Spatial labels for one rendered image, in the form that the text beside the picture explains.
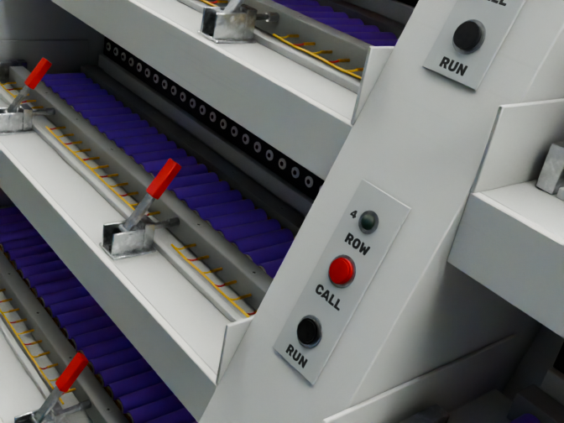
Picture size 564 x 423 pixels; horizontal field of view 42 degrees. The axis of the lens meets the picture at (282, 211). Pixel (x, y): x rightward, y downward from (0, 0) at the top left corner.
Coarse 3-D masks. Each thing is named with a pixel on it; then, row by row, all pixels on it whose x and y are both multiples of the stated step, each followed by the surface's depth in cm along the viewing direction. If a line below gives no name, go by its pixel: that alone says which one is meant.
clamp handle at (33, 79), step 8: (40, 64) 79; (48, 64) 79; (32, 72) 79; (40, 72) 79; (32, 80) 78; (40, 80) 79; (24, 88) 79; (32, 88) 79; (24, 96) 79; (16, 104) 79; (8, 112) 79
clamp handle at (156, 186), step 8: (168, 160) 62; (168, 168) 62; (176, 168) 61; (160, 176) 62; (168, 176) 61; (152, 184) 62; (160, 184) 61; (168, 184) 62; (152, 192) 61; (160, 192) 62; (144, 200) 62; (152, 200) 62; (136, 208) 62; (144, 208) 61; (136, 216) 62; (128, 224) 62; (136, 224) 62
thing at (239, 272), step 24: (24, 72) 90; (48, 96) 84; (72, 120) 79; (96, 144) 75; (96, 168) 73; (120, 168) 72; (144, 192) 69; (168, 192) 68; (168, 216) 66; (192, 216) 65; (192, 240) 64; (216, 240) 62; (192, 264) 61; (216, 264) 61; (240, 264) 59; (216, 288) 59; (240, 288) 59; (264, 288) 57
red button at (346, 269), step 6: (342, 258) 44; (336, 264) 44; (342, 264) 44; (348, 264) 44; (330, 270) 44; (336, 270) 44; (342, 270) 44; (348, 270) 44; (330, 276) 44; (336, 276) 44; (342, 276) 44; (348, 276) 43; (336, 282) 44; (342, 282) 44
